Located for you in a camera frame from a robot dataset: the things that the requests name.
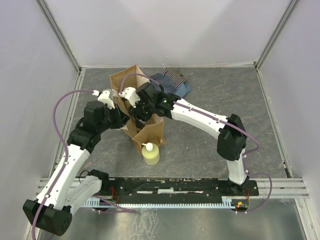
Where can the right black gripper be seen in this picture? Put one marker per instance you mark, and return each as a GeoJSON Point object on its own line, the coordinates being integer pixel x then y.
{"type": "Point", "coordinates": [139, 117]}

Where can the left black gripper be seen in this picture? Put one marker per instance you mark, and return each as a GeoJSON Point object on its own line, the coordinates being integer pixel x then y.
{"type": "Point", "coordinates": [121, 119]}

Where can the brown canvas bag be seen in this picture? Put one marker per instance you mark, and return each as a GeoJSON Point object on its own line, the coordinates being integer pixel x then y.
{"type": "Point", "coordinates": [153, 131]}

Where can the yellow bottle white cap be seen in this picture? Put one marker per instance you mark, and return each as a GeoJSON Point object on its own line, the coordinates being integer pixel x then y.
{"type": "Point", "coordinates": [151, 154]}

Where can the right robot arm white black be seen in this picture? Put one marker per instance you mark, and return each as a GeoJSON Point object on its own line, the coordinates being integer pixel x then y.
{"type": "Point", "coordinates": [229, 131]}

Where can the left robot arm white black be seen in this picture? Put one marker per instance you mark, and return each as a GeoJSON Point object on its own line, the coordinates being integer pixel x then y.
{"type": "Point", "coordinates": [53, 208]}

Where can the dark blue folded cloth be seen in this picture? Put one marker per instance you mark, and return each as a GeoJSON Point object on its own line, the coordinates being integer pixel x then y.
{"type": "Point", "coordinates": [164, 81]}

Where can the light blue folded cloth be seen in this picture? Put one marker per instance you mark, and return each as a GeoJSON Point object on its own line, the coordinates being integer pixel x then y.
{"type": "Point", "coordinates": [183, 89]}

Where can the striped folded cloth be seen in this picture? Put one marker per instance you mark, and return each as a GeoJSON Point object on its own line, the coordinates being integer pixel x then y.
{"type": "Point", "coordinates": [175, 76]}

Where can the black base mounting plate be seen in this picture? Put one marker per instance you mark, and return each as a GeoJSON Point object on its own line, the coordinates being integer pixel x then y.
{"type": "Point", "coordinates": [135, 190]}

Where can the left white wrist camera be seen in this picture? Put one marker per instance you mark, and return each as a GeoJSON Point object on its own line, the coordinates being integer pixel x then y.
{"type": "Point", "coordinates": [107, 97]}

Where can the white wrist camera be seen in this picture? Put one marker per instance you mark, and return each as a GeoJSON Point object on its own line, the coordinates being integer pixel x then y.
{"type": "Point", "coordinates": [129, 93]}
{"type": "Point", "coordinates": [107, 97]}

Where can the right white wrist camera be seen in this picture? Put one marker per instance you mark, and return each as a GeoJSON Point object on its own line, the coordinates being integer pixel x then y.
{"type": "Point", "coordinates": [129, 93]}

